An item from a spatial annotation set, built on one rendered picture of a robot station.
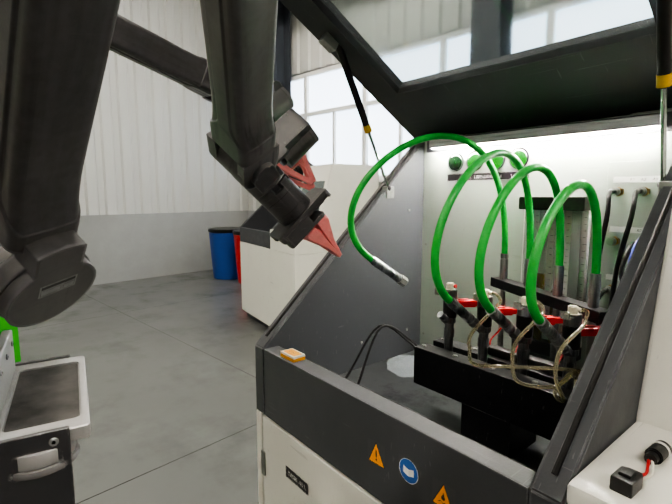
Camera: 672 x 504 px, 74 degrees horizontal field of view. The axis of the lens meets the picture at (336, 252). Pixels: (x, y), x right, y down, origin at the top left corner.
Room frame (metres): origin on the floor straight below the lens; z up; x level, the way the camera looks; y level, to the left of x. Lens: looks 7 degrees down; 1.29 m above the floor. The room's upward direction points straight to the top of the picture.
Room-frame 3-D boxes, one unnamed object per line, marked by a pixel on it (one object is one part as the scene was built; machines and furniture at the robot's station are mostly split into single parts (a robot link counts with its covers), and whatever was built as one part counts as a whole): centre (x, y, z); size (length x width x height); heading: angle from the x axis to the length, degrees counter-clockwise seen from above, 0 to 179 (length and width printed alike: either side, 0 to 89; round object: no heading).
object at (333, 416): (0.74, -0.05, 0.87); 0.62 x 0.04 x 0.16; 39
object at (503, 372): (0.80, -0.31, 0.91); 0.34 x 0.10 x 0.15; 39
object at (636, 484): (0.47, -0.35, 0.99); 0.12 x 0.02 x 0.02; 126
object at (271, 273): (4.31, 0.42, 1.00); 1.30 x 1.09 x 1.99; 32
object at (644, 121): (1.06, -0.44, 1.43); 0.54 x 0.03 x 0.02; 39
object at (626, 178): (0.87, -0.59, 1.20); 0.13 x 0.03 x 0.31; 39
